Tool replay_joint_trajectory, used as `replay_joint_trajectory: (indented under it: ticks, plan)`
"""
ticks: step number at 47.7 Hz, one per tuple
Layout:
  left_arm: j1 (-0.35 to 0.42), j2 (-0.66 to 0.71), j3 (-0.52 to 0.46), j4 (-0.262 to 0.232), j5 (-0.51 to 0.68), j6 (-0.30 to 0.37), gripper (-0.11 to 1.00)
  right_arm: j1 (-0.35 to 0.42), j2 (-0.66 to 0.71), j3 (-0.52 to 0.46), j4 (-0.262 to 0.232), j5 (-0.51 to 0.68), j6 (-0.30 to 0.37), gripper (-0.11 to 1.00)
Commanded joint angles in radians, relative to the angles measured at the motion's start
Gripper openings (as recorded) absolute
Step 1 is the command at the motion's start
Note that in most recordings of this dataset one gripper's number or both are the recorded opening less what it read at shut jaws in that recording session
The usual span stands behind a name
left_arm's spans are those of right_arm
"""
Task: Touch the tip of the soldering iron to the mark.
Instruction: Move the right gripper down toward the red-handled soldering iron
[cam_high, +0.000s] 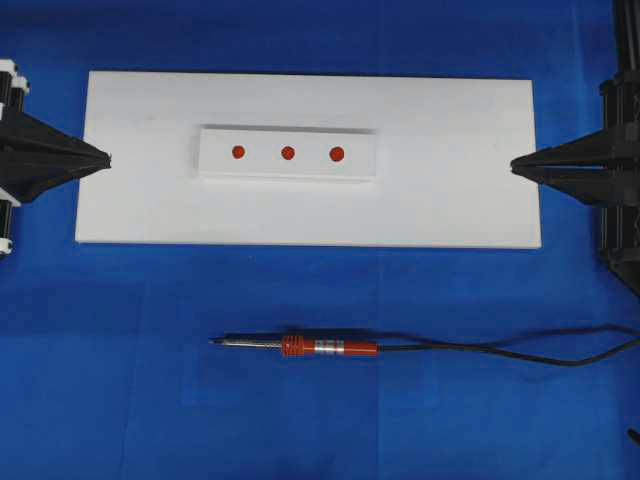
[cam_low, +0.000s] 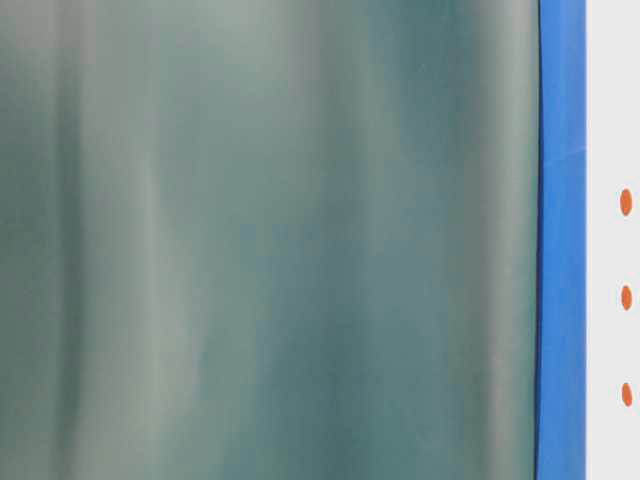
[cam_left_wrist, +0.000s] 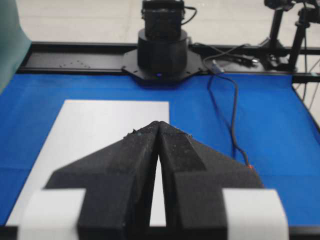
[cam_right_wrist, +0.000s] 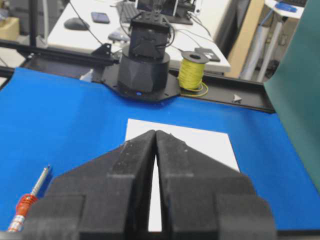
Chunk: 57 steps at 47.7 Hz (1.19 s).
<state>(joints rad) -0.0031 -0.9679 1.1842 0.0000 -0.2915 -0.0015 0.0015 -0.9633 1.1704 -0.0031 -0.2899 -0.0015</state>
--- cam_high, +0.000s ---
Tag large white foam board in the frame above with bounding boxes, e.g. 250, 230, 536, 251
75, 71, 542, 249

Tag black soldering iron cable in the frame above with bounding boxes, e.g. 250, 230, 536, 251
378, 323, 640, 367

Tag small white raised plate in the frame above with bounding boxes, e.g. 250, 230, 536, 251
197, 125, 377, 183

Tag black aluminium frame post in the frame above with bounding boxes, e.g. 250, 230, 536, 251
613, 0, 639, 80

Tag red dot mark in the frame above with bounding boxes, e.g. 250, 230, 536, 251
281, 145, 296, 160
329, 146, 345, 162
232, 145, 245, 159

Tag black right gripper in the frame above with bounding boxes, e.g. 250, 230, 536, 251
509, 69, 640, 281

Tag blue table cloth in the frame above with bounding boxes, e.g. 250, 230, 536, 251
1, 1, 639, 479

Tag middle red dot mark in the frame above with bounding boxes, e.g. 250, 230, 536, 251
281, 145, 296, 160

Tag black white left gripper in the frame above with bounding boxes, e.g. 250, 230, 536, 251
0, 58, 112, 259

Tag left red dot mark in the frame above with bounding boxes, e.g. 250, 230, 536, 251
232, 145, 245, 159

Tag right red dot mark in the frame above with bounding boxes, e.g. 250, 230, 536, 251
329, 146, 345, 162

